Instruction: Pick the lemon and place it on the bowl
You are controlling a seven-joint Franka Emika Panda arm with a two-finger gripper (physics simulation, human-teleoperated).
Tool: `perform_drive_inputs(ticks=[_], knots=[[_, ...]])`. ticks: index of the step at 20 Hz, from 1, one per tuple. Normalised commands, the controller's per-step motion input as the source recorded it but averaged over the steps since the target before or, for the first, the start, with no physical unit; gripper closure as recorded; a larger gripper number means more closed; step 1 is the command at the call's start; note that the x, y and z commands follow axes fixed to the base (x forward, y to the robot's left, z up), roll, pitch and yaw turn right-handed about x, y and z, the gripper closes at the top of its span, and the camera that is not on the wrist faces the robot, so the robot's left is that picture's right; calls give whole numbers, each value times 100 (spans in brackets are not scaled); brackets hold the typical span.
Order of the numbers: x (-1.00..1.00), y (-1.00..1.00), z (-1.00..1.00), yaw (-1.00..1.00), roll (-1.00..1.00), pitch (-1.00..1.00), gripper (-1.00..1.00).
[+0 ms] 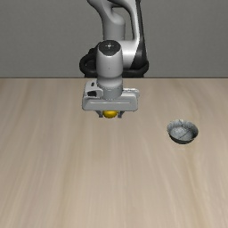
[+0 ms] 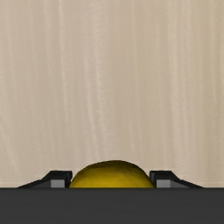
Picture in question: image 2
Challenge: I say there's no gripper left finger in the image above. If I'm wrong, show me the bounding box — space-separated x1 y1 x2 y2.
17 170 74 189

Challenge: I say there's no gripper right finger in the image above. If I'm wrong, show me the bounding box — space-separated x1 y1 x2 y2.
149 170 204 189

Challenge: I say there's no yellow lemon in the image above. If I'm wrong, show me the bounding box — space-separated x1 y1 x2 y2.
68 159 155 189

